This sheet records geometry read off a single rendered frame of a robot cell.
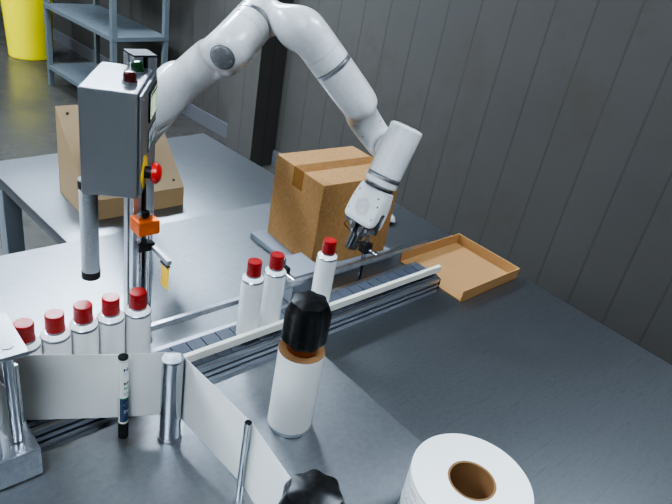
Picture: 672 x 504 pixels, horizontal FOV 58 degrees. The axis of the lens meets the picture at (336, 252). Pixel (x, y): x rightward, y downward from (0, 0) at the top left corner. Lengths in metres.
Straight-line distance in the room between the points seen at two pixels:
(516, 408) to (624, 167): 1.91
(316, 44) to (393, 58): 2.54
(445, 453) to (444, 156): 2.79
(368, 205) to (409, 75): 2.38
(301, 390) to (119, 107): 0.59
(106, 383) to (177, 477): 0.21
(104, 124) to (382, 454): 0.79
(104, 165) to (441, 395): 0.91
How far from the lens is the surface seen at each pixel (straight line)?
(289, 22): 1.39
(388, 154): 1.49
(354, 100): 1.42
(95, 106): 1.08
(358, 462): 1.24
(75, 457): 1.22
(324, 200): 1.72
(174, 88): 1.66
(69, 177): 2.10
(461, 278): 1.99
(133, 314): 1.25
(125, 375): 1.13
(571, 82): 3.32
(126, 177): 1.12
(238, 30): 1.43
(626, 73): 3.22
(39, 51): 6.99
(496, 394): 1.58
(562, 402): 1.65
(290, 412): 1.20
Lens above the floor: 1.78
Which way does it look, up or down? 29 degrees down
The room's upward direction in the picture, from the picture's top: 11 degrees clockwise
